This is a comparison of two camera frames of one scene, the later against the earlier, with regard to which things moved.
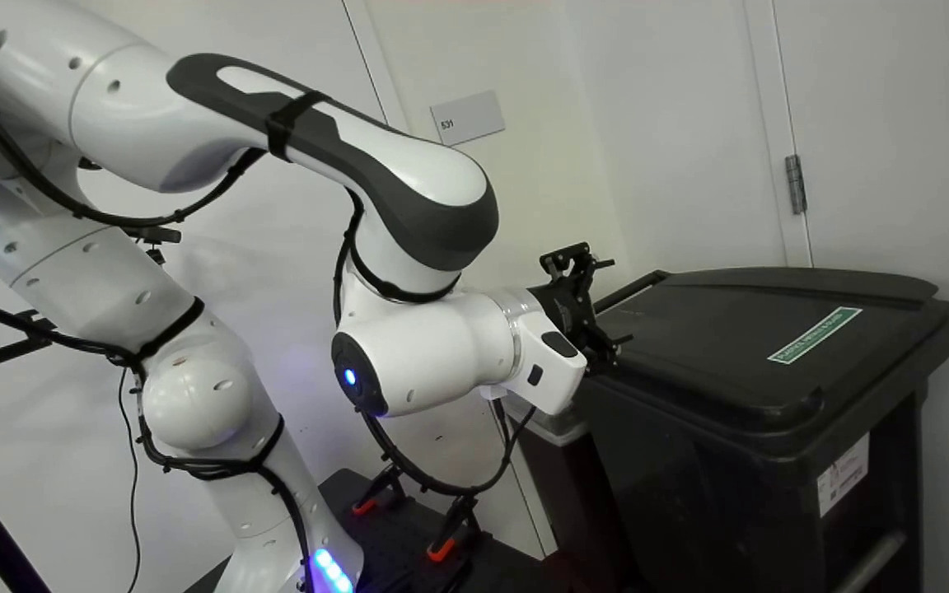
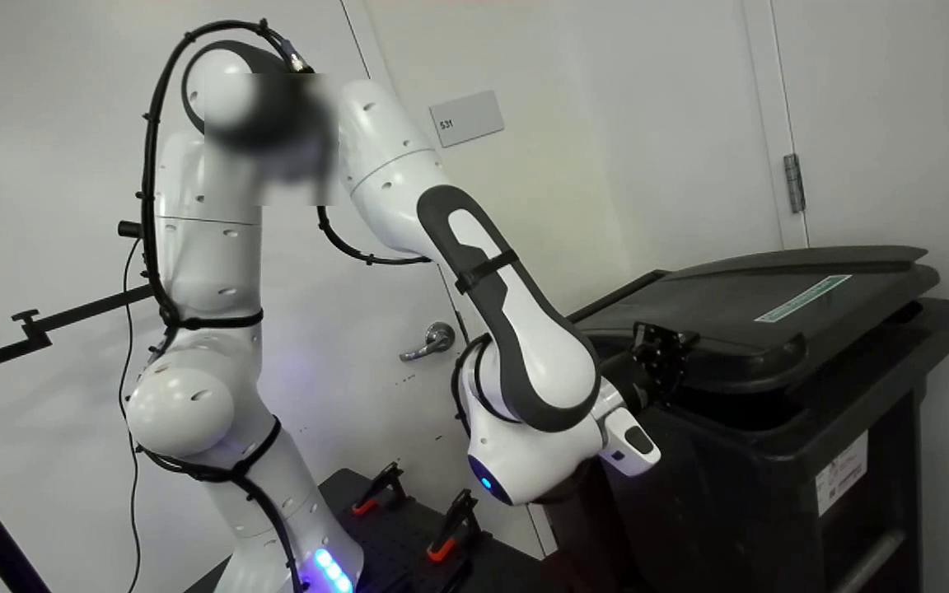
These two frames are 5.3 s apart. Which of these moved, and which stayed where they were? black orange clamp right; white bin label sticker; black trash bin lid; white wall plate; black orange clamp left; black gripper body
Moved: black gripper body; black trash bin lid
Stayed: white wall plate; black orange clamp left; white bin label sticker; black orange clamp right
